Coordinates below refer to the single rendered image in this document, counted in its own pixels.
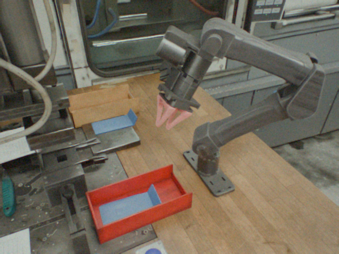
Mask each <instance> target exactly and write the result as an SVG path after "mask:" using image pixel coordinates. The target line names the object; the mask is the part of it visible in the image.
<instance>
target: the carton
mask: <svg viewBox="0 0 339 254"><path fill-rule="evenodd" d="M68 97H69V101H70V105H71V107H68V108H67V109H68V113H69V116H70V119H71V121H72V124H73V126H74V128H75V129H77V128H81V127H82V125H83V124H88V123H92V122H96V121H100V120H105V119H109V118H112V117H116V116H120V115H128V113H129V111H130V109H132V110H133V112H134V113H135V114H138V113H139V98H138V97H135V98H134V97H133V96H132V94H131V93H130V92H129V90H128V84H125V85H120V86H116V87H111V88H106V89H100V90H96V91H92V92H87V93H82V94H78V95H76V94H75V95H70V96H68Z"/></svg>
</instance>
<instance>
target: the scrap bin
mask: <svg viewBox="0 0 339 254"><path fill-rule="evenodd" d="M151 184H153V186H154V188H155V190H156V192H157V195H158V197H159V199H160V201H161V203H160V204H157V205H154V206H152V207H150V208H148V209H145V210H143V211H140V212H137V213H134V214H131V215H128V216H126V217H124V218H122V219H119V220H116V221H113V222H111V223H108V224H106V225H103V223H102V219H101V215H100V211H99V206H100V205H104V204H107V203H111V202H114V201H117V200H119V199H123V198H126V197H129V196H133V195H137V194H143V193H146V192H147V191H148V190H149V188H150V186H151ZM86 197H87V201H88V205H89V208H90V211H91V215H92V218H93V219H92V220H93V222H94V225H95V228H96V233H97V236H98V239H99V243H100V244H103V243H105V242H107V241H110V240H112V239H115V238H118V237H120V236H121V235H124V234H127V233H129V232H132V231H135V230H136V229H138V228H141V227H144V226H147V225H149V224H152V223H154V222H157V221H158V220H161V219H164V218H166V217H169V216H171V215H174V214H176V213H179V212H181V211H184V210H188V209H190V208H192V199H193V192H190V193H187V192H186V190H185V189H184V187H183V186H182V185H181V183H180V182H179V180H178V179H177V177H176V176H175V174H174V172H173V164H169V165H166V166H163V167H159V168H156V169H153V170H150V171H147V172H146V173H143V174H140V175H137V176H133V177H130V178H127V179H124V180H120V181H118V182H115V183H111V184H109V185H106V186H103V187H100V188H97V189H94V190H91V191H88V192H86Z"/></svg>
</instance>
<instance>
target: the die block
mask: <svg viewBox="0 0 339 254"><path fill-rule="evenodd" d="M66 160H68V159H67V157H66V158H61V159H58V162H62V161H66ZM66 184H73V185H74V189H75V193H76V196H77V199H78V198H81V197H84V196H86V192H88V189H87V184H86V179H85V176H84V177H82V178H79V179H75V180H72V181H69V182H65V183H62V184H60V185H57V186H54V187H49V188H46V189H45V191H46V194H47V198H48V200H49V203H50V207H51V208H53V207H55V206H58V205H61V204H63V203H62V200H61V196H60V191H59V189H60V188H61V187H62V186H63V185H66Z"/></svg>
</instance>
